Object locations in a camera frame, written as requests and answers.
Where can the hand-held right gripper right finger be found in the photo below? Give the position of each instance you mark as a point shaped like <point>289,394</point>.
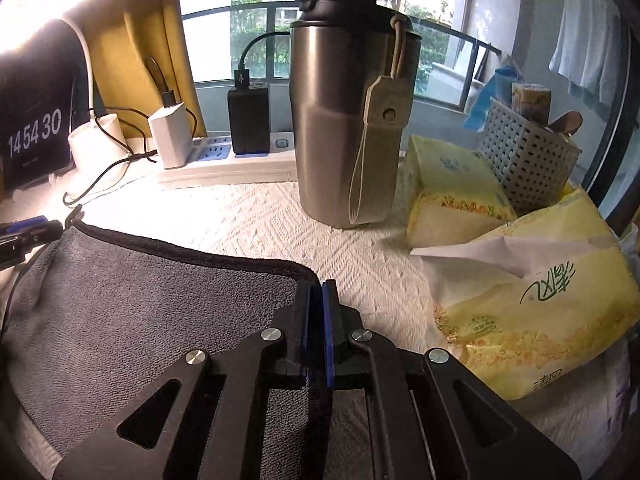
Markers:
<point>329,330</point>

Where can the hanging white cloth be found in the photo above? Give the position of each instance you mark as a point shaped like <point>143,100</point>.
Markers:
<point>587,45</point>

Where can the black power adapter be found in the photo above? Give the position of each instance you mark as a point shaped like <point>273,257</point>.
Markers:
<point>249,119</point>

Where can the blue plastic bag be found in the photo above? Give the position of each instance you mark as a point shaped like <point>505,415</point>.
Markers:
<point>492,95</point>

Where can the small yellow tissue pack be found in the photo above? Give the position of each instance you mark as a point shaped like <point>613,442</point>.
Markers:
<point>450,195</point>

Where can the balcony railing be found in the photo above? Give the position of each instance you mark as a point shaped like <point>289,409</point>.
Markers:
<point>350,15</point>

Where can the grey towel with black trim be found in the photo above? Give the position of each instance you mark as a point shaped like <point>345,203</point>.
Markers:
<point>125,300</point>

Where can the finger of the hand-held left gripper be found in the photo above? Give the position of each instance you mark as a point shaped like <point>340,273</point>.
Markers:
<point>30,232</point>

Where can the stainless steel tumbler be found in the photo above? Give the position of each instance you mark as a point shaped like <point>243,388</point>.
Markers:
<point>345,110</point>

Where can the yellow curtain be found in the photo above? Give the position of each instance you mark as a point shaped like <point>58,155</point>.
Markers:
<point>145,50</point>

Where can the white power strip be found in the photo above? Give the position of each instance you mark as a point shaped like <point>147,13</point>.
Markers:
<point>235,162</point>

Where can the phone with clock display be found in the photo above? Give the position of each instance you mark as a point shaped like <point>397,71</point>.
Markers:
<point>35,110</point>

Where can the white charger plug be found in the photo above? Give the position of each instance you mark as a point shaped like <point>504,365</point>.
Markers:
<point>170,135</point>

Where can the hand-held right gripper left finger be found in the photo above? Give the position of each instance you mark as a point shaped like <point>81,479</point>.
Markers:
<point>303,320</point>

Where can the grey perforated basket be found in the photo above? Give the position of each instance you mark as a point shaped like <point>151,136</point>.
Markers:
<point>525,155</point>

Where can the white phone stand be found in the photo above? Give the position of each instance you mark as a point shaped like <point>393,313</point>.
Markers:
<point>97,147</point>

